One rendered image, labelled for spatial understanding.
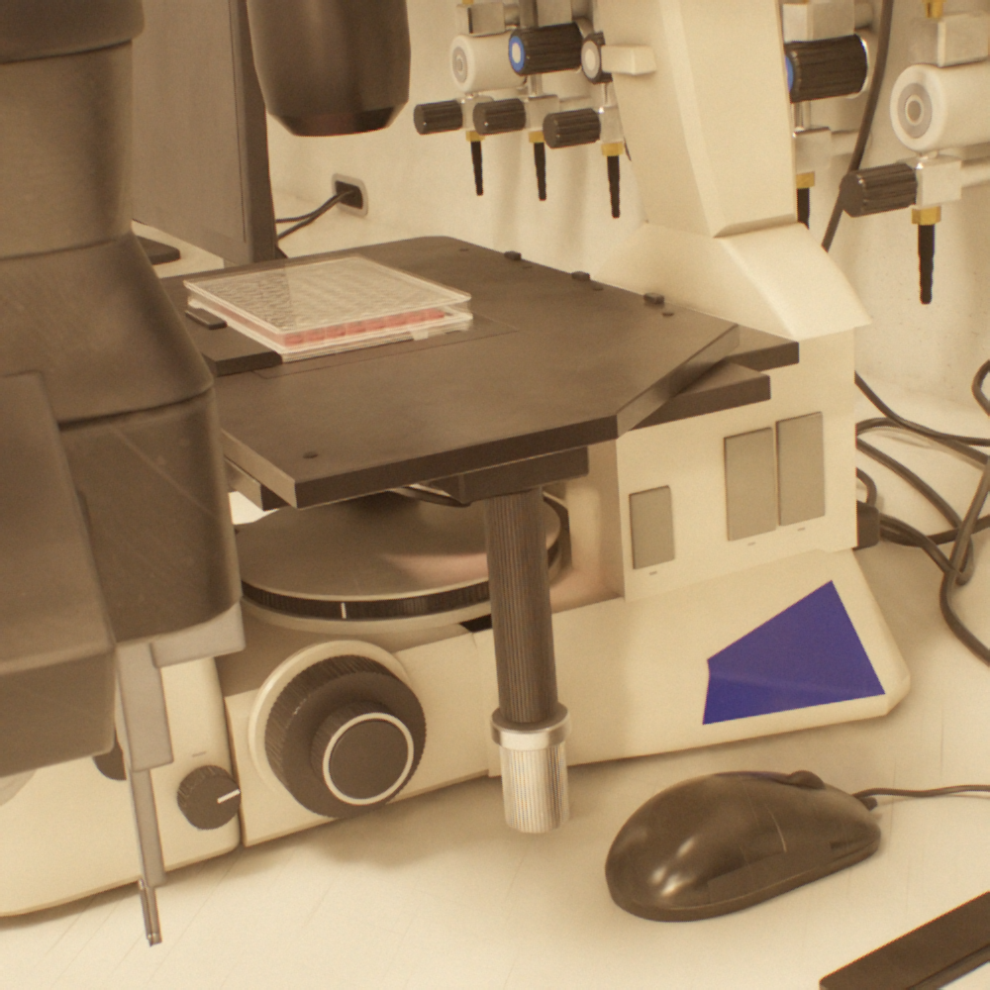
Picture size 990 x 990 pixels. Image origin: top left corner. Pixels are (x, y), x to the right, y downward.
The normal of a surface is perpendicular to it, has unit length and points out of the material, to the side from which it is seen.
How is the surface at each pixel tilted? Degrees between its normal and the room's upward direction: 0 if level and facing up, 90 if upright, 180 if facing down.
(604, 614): 48
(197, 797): 90
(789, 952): 0
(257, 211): 90
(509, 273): 0
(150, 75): 86
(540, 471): 90
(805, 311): 38
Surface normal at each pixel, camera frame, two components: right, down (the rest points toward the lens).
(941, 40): -0.32, 0.32
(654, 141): -0.85, 0.44
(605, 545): -0.90, 0.21
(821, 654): 0.26, -0.44
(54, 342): 0.36, 0.22
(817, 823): 0.46, -0.44
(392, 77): 0.79, 0.27
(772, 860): 0.47, 0.00
